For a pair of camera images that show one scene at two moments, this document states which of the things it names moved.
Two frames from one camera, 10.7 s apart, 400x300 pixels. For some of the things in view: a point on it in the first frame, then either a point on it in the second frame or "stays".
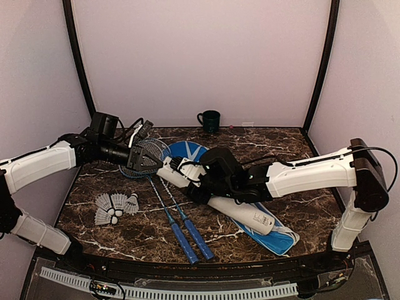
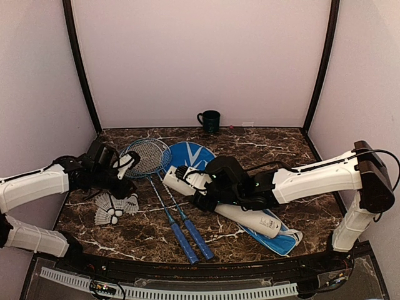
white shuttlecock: x=119 y=201 stays
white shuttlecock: x=102 y=217 stays
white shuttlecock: x=104 y=202 stays
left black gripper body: x=134 y=157 to x=101 y=180
